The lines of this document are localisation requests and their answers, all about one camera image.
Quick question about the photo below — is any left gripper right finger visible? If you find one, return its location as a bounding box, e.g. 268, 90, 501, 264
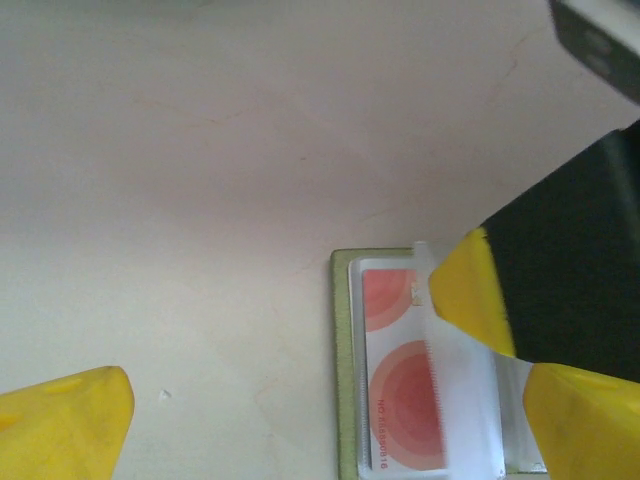
522, 362, 640, 480

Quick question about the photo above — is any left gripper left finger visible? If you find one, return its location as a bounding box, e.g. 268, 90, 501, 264
0, 366, 135, 480

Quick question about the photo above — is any white card with red circles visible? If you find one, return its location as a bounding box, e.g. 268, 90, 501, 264
360, 267, 451, 474

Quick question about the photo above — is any green card holder wallet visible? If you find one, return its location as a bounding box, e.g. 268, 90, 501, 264
329, 242, 551, 480

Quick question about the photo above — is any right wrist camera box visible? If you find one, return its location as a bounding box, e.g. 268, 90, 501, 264
548, 0, 640, 107

